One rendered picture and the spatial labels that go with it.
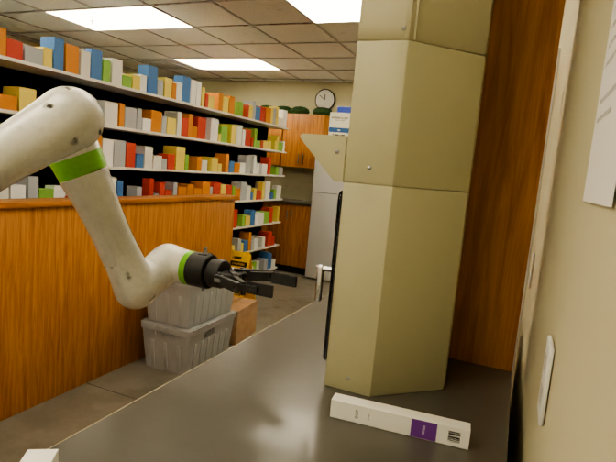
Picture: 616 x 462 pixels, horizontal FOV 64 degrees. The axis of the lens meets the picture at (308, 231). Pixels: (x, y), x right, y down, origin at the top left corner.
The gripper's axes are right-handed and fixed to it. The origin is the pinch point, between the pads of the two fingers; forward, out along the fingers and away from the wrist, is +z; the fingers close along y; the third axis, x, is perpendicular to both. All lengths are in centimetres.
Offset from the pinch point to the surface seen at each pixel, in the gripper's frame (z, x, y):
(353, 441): 29.1, 19.8, -25.1
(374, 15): 18, -63, -6
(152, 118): -229, -58, 219
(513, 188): 50, -30, 31
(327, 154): 11.1, -33.0, -5.8
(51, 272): -178, 40, 85
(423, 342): 35.6, 7.5, 3.1
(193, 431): 2.5, 20.0, -37.5
